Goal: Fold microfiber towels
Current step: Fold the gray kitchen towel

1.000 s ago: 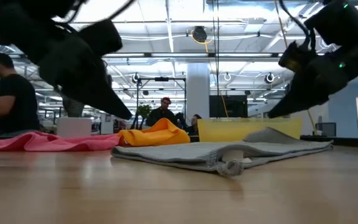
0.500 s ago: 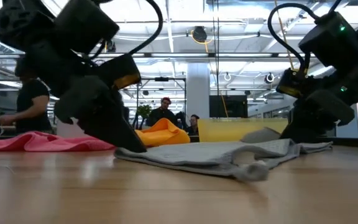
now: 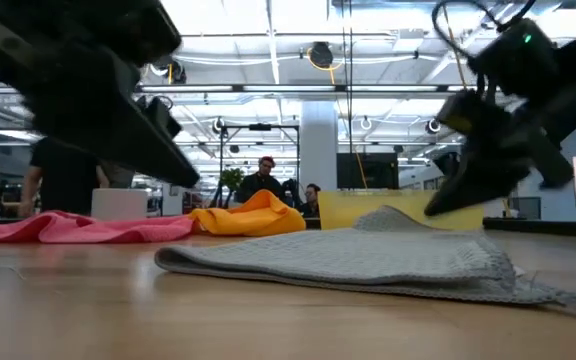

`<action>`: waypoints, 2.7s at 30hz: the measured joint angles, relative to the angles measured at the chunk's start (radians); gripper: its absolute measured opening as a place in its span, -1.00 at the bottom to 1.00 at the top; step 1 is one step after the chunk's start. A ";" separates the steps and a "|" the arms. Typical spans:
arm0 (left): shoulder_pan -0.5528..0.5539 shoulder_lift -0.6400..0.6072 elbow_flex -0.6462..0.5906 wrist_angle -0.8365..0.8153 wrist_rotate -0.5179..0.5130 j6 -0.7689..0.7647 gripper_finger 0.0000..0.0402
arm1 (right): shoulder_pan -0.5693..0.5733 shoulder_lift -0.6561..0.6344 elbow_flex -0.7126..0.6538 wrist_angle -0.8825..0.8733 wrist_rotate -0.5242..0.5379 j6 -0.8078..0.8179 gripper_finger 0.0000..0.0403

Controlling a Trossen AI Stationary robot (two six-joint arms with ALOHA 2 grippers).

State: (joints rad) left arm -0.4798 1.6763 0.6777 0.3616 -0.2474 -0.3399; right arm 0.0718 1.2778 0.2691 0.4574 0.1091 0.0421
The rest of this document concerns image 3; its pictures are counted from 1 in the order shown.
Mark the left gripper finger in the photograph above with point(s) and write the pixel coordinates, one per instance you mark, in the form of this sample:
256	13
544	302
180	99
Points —
160	117
118	135

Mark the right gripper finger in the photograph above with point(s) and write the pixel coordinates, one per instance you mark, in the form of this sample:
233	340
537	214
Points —
483	180
447	164

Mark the pink microfiber towel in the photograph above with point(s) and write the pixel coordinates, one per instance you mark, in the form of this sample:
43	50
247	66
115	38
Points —
78	227

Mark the grey microfiber towel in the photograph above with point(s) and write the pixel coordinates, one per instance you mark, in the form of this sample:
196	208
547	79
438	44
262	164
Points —
343	260

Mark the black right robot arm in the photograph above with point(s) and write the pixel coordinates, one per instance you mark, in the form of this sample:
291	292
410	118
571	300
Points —
543	60

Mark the orange microfiber towel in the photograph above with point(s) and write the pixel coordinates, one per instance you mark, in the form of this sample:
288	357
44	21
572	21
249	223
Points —
258	217

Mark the round black ceiling lamp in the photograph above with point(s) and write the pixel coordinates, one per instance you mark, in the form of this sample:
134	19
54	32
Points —
321	55
175	72

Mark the small dark monitor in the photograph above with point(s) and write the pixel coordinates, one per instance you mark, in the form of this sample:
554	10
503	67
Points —
525	207

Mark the person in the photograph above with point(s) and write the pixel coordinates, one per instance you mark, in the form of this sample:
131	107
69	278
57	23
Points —
312	200
260	182
63	175

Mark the snake plant in white pot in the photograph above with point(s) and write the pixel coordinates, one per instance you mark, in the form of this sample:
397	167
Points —
118	205

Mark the black display screen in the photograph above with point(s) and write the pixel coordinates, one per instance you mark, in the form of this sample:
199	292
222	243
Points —
373	172

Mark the small green background plant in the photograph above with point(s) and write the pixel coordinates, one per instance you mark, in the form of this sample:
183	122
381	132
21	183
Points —
232	178

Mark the yellow translucent plastic bin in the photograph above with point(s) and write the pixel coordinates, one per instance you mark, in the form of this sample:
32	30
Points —
348	210

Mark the white square pillar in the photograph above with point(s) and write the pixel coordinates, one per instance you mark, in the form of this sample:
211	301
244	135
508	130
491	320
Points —
318	145

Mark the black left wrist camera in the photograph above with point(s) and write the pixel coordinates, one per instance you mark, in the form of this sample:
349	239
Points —
143	30

